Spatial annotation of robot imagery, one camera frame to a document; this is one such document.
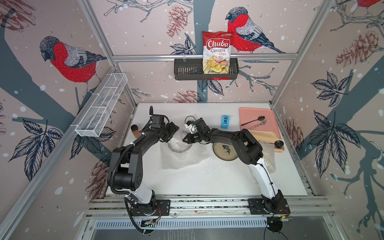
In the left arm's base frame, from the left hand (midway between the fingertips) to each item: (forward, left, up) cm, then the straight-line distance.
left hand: (179, 127), depth 93 cm
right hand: (-4, -2, -11) cm, 12 cm away
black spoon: (+16, -59, -10) cm, 62 cm away
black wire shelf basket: (+41, -8, +16) cm, 45 cm away
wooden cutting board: (0, -61, -11) cm, 62 cm away
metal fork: (+12, -61, -10) cm, 63 cm away
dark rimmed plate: (-6, +2, -10) cm, 12 cm away
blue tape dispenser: (+10, -32, -10) cm, 35 cm away
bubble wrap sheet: (-14, +2, -9) cm, 17 cm away
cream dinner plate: (-12, -29, -10) cm, 33 cm away
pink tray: (+20, -51, -10) cm, 55 cm away
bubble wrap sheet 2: (-15, -55, -7) cm, 57 cm away
